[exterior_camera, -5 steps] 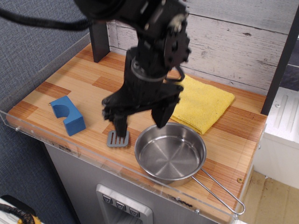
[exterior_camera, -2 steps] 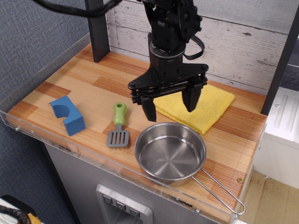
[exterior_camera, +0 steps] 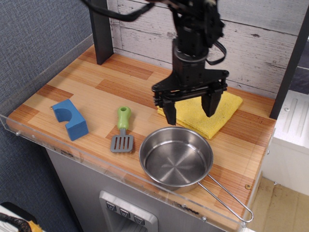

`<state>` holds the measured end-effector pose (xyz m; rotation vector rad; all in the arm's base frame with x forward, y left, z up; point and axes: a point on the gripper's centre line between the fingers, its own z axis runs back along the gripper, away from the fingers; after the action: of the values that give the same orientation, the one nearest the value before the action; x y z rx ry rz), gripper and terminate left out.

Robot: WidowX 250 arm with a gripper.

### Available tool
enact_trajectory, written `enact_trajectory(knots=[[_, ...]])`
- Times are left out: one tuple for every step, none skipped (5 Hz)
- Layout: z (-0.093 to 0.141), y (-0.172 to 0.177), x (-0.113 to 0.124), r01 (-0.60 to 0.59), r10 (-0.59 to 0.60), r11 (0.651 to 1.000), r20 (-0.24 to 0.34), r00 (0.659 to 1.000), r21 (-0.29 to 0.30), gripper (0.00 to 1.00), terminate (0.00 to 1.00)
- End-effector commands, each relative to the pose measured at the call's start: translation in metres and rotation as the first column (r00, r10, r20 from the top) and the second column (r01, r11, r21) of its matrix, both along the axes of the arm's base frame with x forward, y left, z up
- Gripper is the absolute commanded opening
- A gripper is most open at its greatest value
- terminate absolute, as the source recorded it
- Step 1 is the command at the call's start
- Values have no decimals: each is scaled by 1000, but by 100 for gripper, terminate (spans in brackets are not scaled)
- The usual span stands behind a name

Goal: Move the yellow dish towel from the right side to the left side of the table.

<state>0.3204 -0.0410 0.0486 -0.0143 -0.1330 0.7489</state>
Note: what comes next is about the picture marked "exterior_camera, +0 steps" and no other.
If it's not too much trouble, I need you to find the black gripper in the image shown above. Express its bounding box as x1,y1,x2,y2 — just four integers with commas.
152,39,229,125

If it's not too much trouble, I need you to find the yellow dish towel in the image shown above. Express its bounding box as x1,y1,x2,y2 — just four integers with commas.
156,91,243,140

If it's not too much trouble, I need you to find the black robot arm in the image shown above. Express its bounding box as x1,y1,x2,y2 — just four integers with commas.
152,0,229,125

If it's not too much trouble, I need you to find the stainless steel pan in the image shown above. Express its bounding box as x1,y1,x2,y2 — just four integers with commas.
139,127,254,224

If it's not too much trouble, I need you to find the clear acrylic table guard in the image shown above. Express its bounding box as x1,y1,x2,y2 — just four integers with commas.
0,33,276,232

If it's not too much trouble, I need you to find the white plastic bin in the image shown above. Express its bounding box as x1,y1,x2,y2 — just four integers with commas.
262,90,309,195

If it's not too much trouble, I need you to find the blue wooden arch block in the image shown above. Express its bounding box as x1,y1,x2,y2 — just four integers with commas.
52,99,89,141

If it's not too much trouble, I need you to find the grey toy kitchen cabinet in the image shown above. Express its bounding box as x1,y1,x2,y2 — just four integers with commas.
44,147,232,232

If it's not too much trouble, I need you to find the silver button panel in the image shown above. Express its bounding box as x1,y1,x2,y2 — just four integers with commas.
99,190,159,232

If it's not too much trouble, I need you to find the black and yellow object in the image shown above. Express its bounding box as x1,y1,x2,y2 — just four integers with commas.
0,202,44,232

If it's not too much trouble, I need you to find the green handled grey spatula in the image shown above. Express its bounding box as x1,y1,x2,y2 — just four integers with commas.
110,106,134,153

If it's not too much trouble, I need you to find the dark right frame post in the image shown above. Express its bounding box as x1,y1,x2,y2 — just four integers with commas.
269,8,309,119

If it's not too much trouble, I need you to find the dark frame post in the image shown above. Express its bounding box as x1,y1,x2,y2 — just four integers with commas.
89,9,114,65
269,8,309,119

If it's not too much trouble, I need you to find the black braided cable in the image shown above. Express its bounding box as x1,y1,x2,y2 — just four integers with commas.
82,0,155,22

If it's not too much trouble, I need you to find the dark left frame post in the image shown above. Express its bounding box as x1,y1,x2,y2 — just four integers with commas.
89,9,114,65

